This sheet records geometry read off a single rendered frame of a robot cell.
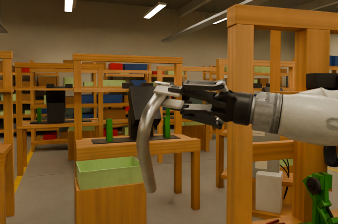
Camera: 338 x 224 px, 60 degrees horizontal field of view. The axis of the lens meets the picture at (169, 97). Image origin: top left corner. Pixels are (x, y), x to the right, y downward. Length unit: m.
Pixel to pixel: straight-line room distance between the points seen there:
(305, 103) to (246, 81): 0.76
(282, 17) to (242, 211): 0.93
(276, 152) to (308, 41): 0.58
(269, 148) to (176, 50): 10.24
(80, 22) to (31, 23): 1.56
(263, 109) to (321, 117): 0.11
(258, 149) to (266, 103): 0.93
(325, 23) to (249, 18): 0.43
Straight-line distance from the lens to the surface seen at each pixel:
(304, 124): 0.65
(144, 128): 0.66
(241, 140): 1.41
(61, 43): 10.87
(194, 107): 0.72
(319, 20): 1.67
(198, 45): 12.08
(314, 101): 0.66
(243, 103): 0.66
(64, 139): 7.79
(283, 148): 1.66
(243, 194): 1.48
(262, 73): 9.72
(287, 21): 1.55
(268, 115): 0.65
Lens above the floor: 1.56
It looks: 2 degrees down
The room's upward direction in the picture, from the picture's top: straight up
